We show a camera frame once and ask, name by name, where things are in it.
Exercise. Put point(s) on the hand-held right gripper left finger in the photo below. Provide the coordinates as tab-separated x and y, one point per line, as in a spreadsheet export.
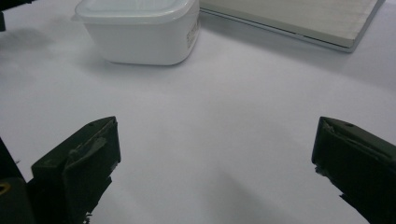
81	168

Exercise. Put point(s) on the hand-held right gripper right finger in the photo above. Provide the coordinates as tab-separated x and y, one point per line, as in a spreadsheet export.
358	161

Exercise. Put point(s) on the white plastic container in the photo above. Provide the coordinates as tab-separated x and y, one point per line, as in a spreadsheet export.
141	32

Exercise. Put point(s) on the flat beige board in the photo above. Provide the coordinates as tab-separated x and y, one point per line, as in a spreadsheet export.
289	17

